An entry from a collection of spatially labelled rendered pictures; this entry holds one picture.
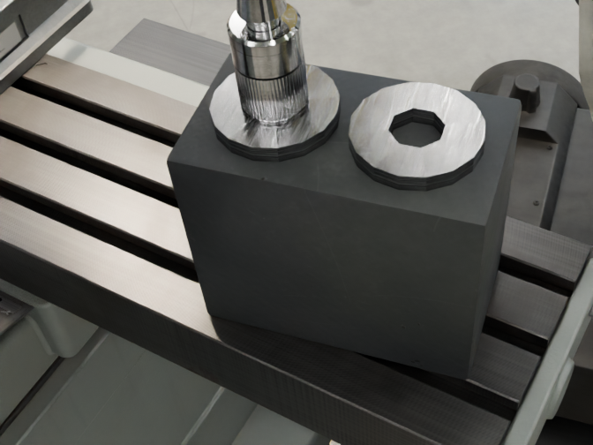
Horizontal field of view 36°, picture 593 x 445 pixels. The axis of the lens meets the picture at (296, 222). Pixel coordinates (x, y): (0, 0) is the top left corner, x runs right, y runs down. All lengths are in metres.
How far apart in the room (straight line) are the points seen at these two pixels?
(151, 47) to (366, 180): 0.80
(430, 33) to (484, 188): 1.92
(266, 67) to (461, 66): 1.83
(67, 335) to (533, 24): 1.83
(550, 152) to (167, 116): 0.62
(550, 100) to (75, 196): 0.77
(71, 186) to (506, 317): 0.42
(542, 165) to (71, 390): 0.71
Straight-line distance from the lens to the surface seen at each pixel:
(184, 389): 1.31
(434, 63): 2.41
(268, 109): 0.61
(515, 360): 0.74
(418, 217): 0.58
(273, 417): 1.54
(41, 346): 0.99
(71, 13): 1.08
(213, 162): 0.62
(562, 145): 1.38
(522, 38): 2.50
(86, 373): 1.06
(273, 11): 0.57
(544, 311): 0.77
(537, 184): 1.31
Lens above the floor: 1.55
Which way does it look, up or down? 50 degrees down
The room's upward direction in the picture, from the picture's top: 7 degrees counter-clockwise
